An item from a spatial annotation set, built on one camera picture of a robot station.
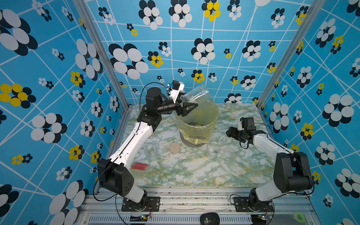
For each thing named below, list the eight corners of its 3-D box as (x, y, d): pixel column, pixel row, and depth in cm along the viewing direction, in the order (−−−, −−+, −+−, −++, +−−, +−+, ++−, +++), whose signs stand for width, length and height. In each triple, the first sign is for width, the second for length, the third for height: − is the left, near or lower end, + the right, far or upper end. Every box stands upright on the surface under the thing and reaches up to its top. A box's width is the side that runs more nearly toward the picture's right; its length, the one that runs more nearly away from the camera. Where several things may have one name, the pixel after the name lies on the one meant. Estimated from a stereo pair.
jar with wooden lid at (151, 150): (143, 159, 92) (142, 158, 90) (146, 145, 99) (145, 144, 97) (156, 159, 92) (156, 158, 90) (158, 145, 99) (158, 144, 97)
